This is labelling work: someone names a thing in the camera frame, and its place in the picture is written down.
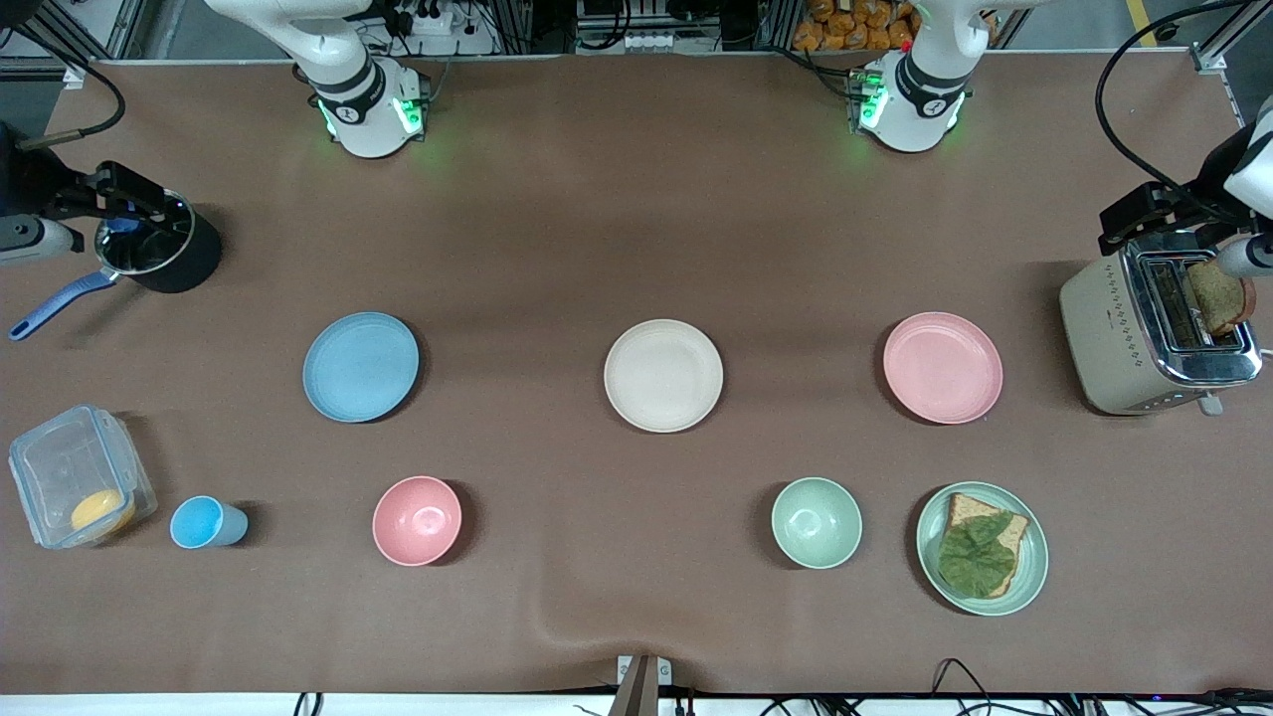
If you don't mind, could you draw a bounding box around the brown-crusted bread slice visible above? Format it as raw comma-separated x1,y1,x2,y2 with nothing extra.
1185,257,1258,337

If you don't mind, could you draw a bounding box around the bread slice under lettuce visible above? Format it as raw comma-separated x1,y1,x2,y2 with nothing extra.
945,492,1030,599

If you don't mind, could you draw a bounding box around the green bowl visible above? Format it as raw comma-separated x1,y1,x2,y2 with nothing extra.
771,476,863,570

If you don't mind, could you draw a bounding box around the yellow round food piece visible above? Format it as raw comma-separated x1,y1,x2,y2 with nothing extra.
70,489,137,538

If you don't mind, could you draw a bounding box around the bag of orange food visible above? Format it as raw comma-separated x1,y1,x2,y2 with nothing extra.
793,0,921,53

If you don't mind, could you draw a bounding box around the blue cup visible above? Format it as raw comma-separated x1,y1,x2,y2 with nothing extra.
169,495,250,550

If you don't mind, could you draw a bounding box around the blue plate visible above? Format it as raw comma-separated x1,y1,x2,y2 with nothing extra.
301,311,421,424

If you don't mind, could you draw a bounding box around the clear plastic container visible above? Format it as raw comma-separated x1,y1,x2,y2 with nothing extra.
8,404,158,550

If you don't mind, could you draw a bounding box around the beige plate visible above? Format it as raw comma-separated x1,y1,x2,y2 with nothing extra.
603,318,725,434

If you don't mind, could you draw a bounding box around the brown table mat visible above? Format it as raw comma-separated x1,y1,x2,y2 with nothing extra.
0,55,1273,697

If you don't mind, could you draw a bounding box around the green plate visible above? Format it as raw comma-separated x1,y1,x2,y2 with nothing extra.
915,481,1050,617

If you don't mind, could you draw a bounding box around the pink plate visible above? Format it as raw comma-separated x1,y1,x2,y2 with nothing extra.
882,311,1004,426

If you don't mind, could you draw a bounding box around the green lettuce leaf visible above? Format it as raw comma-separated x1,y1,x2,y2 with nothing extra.
938,512,1017,599

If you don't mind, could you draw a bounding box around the beige chrome toaster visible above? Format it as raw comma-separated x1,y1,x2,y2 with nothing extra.
1058,231,1264,417

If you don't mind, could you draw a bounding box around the white power strip with plugs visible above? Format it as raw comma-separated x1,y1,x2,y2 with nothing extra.
393,0,458,39

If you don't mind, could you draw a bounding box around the aluminium frame post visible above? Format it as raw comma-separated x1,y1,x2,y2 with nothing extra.
1188,0,1273,76

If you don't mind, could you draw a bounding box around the black pot with blue handle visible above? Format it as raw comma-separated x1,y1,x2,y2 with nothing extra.
8,189,224,342

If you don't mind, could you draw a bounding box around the pink bowl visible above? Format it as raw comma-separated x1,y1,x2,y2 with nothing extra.
372,475,464,568

